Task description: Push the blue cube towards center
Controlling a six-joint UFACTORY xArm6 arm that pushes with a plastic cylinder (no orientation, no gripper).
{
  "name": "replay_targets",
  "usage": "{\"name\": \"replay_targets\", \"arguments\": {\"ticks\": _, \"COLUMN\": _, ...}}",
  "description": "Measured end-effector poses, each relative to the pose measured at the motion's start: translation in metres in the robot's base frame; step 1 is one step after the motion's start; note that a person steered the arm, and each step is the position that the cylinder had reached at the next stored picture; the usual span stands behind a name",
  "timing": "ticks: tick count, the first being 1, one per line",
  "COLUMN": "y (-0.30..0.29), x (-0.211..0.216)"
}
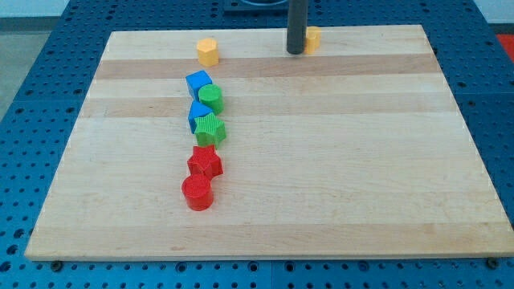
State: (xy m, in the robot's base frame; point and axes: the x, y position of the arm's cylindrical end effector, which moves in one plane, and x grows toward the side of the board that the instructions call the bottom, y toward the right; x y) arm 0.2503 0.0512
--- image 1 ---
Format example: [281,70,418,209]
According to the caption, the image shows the yellow hexagon block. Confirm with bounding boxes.
[196,38,219,67]

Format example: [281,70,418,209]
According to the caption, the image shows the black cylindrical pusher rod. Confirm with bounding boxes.
[286,0,308,55]

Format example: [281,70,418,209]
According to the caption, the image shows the blue cube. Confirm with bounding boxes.
[186,70,213,101]

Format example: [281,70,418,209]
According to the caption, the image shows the green cylinder block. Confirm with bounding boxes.
[198,84,224,115]

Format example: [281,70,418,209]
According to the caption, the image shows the red star block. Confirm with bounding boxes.
[187,144,223,180]

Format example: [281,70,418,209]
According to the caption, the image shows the yellow star block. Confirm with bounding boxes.
[304,26,321,55]

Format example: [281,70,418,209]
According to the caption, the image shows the green star block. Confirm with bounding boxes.
[194,112,226,149]

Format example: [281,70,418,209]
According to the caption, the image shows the blue triangular block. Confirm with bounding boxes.
[188,100,213,134]

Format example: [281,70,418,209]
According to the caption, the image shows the red cylinder block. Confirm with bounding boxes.
[182,174,214,211]

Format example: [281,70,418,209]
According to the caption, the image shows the wooden board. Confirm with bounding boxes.
[25,25,513,261]

